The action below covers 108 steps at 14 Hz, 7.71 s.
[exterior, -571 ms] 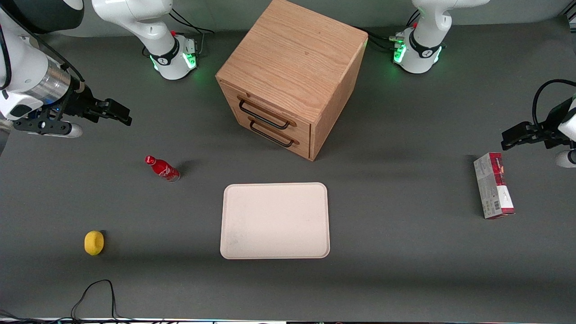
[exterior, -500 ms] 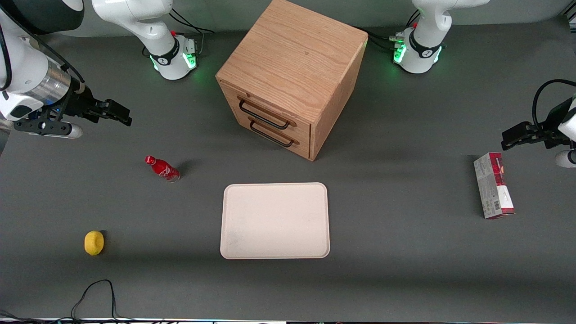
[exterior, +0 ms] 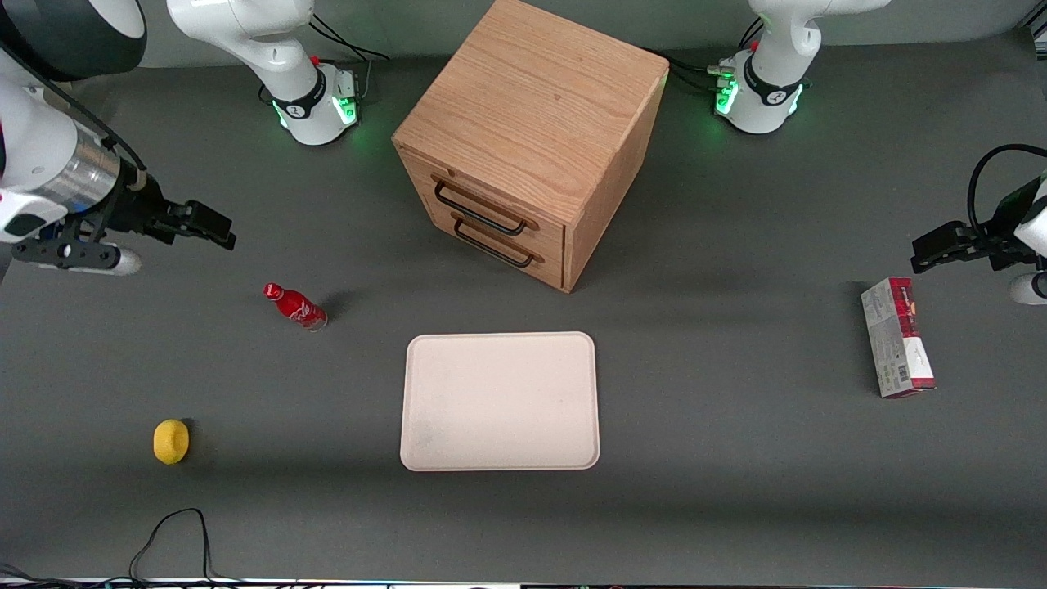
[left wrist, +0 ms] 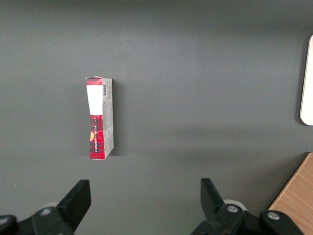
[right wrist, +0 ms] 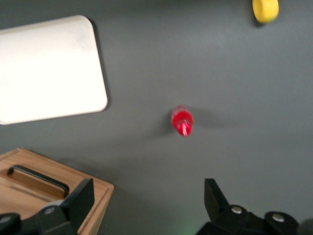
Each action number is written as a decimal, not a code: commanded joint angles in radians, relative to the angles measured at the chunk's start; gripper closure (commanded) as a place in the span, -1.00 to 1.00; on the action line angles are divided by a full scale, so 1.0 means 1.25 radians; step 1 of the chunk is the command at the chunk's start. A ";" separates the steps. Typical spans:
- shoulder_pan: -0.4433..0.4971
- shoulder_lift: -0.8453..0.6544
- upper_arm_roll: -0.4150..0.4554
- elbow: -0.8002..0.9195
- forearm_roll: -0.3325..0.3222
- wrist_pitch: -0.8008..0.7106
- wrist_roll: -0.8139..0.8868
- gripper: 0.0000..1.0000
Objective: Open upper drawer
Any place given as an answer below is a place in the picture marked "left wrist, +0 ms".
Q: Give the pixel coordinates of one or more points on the wooden drawer cabinet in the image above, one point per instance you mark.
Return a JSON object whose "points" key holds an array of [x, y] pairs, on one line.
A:
{"points": [[298, 200]]}

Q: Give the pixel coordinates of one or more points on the red plaid cardboard box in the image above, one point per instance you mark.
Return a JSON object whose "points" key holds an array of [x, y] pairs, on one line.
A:
{"points": [[97, 137]]}

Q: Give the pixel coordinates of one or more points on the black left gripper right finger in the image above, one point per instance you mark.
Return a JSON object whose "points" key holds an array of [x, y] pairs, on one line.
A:
{"points": [[220, 218]]}

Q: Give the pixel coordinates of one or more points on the cream plastic tray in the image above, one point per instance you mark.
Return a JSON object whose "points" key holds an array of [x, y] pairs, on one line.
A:
{"points": [[308, 93]]}

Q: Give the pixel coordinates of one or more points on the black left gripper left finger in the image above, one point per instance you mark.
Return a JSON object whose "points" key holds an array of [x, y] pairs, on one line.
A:
{"points": [[71, 210]]}

